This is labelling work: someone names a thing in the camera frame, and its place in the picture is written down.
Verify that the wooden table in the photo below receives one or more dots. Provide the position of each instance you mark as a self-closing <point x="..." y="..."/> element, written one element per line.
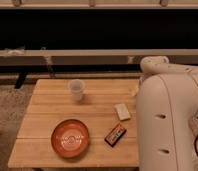
<point x="51" y="103"/>

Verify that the clear plastic cup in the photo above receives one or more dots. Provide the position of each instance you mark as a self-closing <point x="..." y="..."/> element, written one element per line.
<point x="76" y="88"/>

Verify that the grey horizontal rail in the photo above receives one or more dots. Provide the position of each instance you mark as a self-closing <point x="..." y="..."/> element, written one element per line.
<point x="21" y="57"/>

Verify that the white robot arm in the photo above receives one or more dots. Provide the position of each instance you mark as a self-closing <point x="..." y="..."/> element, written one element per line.
<point x="167" y="99"/>

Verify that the orange black eraser box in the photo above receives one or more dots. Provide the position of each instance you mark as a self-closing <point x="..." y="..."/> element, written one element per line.
<point x="115" y="134"/>

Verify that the white sponge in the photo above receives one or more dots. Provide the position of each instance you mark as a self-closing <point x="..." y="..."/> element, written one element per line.
<point x="122" y="111"/>

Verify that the orange bowl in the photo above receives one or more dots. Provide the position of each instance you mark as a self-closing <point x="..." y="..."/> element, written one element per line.
<point x="70" y="138"/>

